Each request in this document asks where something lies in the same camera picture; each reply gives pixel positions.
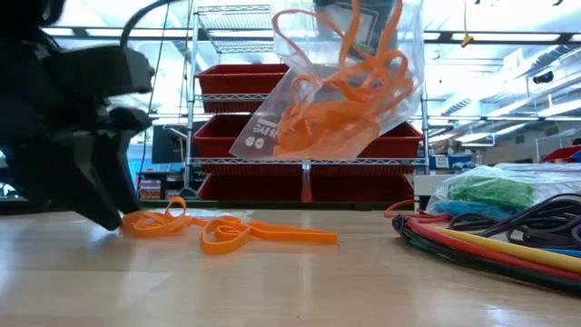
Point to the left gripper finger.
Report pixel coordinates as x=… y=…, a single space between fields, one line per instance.
x=81 y=191
x=122 y=172

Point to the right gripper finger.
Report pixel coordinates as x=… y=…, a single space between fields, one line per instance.
x=354 y=18

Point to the orange rubber band pile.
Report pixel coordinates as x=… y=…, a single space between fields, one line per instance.
x=345 y=127

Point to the clear zip bag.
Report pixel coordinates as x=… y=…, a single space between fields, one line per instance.
x=440 y=200
x=258 y=136

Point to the green rubber band pile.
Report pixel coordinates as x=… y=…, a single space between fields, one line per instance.
x=490 y=191

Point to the blue rubber band pile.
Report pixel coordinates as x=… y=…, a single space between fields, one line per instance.
x=472 y=209

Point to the blue zip ties bag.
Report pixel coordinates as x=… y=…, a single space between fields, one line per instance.
x=554 y=181

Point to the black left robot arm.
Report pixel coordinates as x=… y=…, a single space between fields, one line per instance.
x=27 y=13

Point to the dark brown rubber band pile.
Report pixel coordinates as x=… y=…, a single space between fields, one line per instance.
x=554 y=227

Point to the black monitor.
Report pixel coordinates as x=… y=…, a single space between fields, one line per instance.
x=165 y=147

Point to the red plastic bin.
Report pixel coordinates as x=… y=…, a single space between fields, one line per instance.
x=213 y=141
x=227 y=86
x=254 y=188
x=399 y=145
x=363 y=188

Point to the yellow hanging plug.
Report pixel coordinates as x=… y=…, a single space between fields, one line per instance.
x=466 y=40

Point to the black ceiling device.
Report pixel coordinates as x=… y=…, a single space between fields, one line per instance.
x=543 y=77

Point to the red and blue object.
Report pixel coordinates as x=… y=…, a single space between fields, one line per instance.
x=560 y=154

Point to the coloured tube bundle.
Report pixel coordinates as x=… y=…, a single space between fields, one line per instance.
x=499 y=252

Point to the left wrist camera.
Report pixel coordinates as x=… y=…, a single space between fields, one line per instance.
x=104 y=72

